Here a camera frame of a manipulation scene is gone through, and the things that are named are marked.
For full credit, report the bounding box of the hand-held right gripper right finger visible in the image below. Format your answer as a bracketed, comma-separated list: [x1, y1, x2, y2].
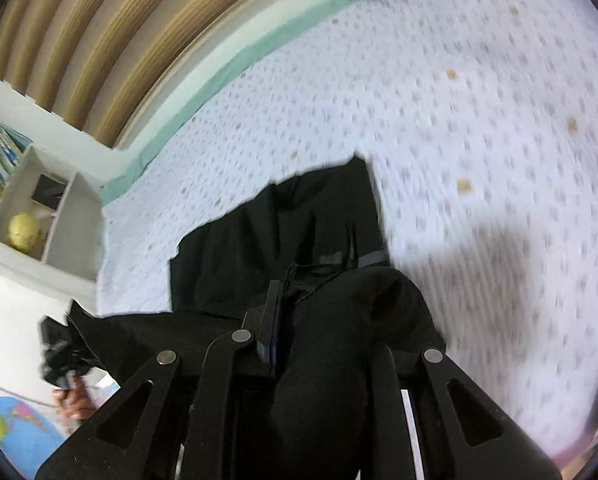
[369, 345, 562, 480]

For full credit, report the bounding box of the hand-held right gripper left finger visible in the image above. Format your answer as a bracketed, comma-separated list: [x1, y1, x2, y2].
[34, 280, 285, 480]

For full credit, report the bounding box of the black hooded jacket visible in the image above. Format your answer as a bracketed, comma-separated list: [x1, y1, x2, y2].
[66, 152, 447, 480]

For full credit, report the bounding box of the person's left hand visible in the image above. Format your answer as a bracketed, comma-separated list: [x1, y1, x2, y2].
[53, 375, 100, 422]

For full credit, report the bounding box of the white bookshelf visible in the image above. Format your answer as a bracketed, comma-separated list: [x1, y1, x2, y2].
[0, 67, 106, 283]

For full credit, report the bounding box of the yellow globe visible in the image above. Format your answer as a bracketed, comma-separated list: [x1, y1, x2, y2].
[8, 212, 44, 252]

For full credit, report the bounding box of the bed with dotted sheet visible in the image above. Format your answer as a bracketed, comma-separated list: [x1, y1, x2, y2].
[96, 0, 598, 467]

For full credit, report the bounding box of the striped brown window blind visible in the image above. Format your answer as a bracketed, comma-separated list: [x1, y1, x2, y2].
[0, 0, 375, 150]

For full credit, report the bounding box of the colourful wall map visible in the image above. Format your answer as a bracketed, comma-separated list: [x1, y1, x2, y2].
[0, 377, 70, 478]

